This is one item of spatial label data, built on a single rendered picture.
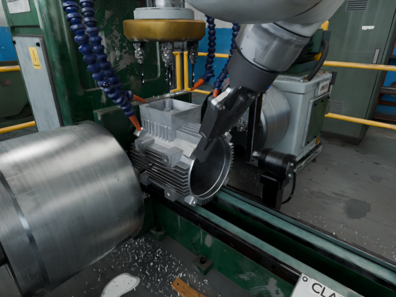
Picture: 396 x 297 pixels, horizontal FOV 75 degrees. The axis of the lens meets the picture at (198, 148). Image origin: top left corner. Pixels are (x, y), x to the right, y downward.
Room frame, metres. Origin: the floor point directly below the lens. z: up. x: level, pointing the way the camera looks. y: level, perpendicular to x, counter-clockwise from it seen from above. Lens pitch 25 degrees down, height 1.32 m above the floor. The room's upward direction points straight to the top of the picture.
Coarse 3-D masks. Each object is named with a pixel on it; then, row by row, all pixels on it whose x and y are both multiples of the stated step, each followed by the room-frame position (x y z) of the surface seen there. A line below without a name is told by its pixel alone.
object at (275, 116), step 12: (264, 96) 0.76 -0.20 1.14; (276, 96) 0.80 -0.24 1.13; (204, 108) 0.83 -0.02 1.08; (264, 108) 0.71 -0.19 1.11; (276, 108) 0.76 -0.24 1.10; (288, 108) 0.81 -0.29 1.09; (240, 120) 0.72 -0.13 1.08; (264, 120) 0.69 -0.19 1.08; (276, 120) 0.74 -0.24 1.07; (288, 120) 0.80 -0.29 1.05; (240, 132) 0.73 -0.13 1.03; (264, 132) 0.69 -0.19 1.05; (276, 132) 0.74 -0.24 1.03; (240, 144) 0.73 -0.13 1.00; (264, 144) 0.69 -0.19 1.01; (240, 156) 0.72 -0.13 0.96
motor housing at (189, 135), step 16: (192, 128) 0.57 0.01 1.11; (160, 144) 0.57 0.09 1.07; (176, 144) 0.54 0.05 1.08; (192, 144) 0.53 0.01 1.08; (224, 144) 0.60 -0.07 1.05; (144, 160) 0.56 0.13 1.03; (160, 160) 0.53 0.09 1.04; (192, 160) 0.49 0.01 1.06; (208, 160) 0.64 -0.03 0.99; (224, 160) 0.60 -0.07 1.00; (160, 176) 0.52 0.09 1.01; (176, 176) 0.49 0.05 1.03; (192, 176) 0.62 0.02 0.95; (208, 176) 0.60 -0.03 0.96; (224, 176) 0.58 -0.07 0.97; (176, 192) 0.49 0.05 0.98; (192, 192) 0.49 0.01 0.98; (208, 192) 0.55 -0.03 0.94
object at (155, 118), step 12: (144, 108) 0.62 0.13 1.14; (156, 108) 0.67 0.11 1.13; (168, 108) 0.64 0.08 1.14; (180, 108) 0.67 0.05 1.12; (192, 108) 0.61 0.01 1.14; (144, 120) 0.62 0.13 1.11; (156, 120) 0.59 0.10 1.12; (168, 120) 0.56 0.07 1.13; (180, 120) 0.58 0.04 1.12; (192, 120) 0.61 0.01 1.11; (156, 132) 0.59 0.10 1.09; (168, 132) 0.56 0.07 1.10
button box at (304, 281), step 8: (304, 280) 0.19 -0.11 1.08; (312, 280) 0.19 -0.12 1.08; (296, 288) 0.18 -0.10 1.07; (304, 288) 0.18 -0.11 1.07; (312, 288) 0.18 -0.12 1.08; (320, 288) 0.18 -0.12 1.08; (328, 288) 0.18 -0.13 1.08; (296, 296) 0.18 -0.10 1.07; (304, 296) 0.18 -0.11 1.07; (312, 296) 0.17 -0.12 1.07; (320, 296) 0.17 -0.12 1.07; (328, 296) 0.17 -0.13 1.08; (336, 296) 0.17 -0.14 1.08; (344, 296) 0.17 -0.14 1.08
